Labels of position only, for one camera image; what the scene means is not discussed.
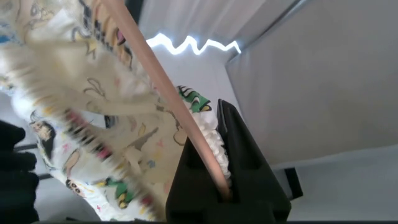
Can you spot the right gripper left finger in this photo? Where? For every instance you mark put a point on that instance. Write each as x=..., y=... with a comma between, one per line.
x=192, y=193

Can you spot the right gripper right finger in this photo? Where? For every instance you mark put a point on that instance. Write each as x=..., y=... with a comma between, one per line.
x=258, y=193

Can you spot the pink clothes hanger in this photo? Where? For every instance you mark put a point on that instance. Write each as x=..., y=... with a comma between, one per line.
x=161, y=81

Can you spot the cream printed garment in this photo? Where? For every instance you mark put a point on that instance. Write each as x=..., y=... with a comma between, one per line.
x=93, y=77

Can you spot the black short-sleeved shirt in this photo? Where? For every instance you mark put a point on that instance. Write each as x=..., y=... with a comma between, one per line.
x=15, y=186

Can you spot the black clothes rack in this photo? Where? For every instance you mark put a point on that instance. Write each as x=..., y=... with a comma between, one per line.
x=293, y=183

